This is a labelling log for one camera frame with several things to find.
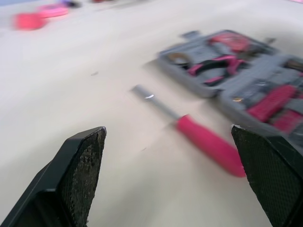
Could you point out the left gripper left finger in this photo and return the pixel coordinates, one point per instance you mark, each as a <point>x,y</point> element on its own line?
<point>71,179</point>

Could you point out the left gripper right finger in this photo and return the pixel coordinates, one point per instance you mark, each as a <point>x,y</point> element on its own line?
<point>272,175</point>

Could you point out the grey tool case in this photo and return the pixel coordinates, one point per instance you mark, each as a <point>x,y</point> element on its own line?
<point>236,78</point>

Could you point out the pink tape measure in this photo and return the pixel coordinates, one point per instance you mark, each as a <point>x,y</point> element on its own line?
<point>28,21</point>

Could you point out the pink tape roll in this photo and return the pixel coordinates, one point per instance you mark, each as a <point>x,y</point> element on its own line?
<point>53,10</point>

